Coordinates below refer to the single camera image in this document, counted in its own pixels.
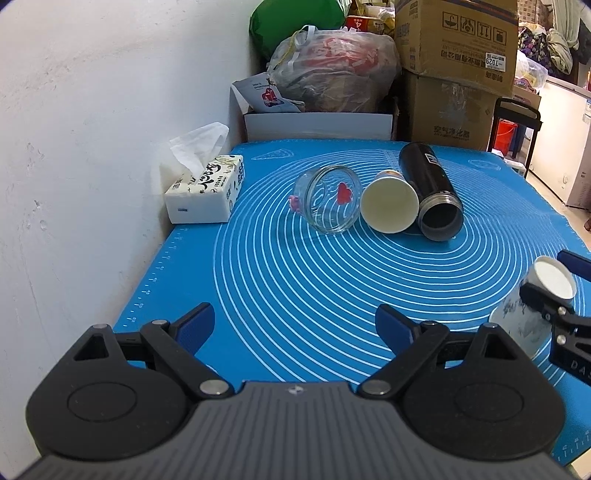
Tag blue silicone mat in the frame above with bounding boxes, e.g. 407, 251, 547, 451
112, 138, 591, 468

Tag glass cup with red heart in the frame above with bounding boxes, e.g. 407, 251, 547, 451
288, 165, 362, 236

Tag white pouch with red print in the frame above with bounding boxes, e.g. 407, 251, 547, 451
231, 72, 306, 114

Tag cream paper cup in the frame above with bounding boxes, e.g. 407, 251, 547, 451
359, 169, 420, 234

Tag white chest freezer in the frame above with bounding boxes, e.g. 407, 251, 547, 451
530, 75, 591, 209

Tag green bag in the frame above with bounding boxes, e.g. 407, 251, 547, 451
249, 0, 354, 62

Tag black metal stool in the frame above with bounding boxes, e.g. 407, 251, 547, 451
486, 97, 542, 179

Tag large brown cardboard box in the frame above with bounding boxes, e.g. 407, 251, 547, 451
394, 0, 520, 99

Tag white paper cup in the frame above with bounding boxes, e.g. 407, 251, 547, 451
488, 256, 578, 361

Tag pile of clothes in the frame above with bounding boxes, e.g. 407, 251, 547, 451
516, 0, 591, 88

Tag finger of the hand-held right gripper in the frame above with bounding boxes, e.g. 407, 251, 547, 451
519, 282, 581, 325
557, 250, 591, 278

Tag brown cardboard box white print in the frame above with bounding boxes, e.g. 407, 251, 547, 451
401, 69, 503, 151

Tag black thermos cup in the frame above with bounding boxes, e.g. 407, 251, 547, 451
398, 141, 464, 242

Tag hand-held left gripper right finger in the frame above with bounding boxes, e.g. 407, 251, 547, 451
359, 304, 523, 399

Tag clear plastic bag red contents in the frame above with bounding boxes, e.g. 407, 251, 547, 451
267, 25, 402, 114

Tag white tissue pack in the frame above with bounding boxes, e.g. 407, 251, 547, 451
164, 122, 245, 225

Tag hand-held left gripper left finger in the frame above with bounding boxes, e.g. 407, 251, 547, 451
72, 302, 234, 400

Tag white cardboard tray box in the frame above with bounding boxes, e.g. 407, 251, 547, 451
243, 98, 400, 142

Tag red bucket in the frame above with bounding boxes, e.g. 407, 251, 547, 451
491, 119, 518, 156

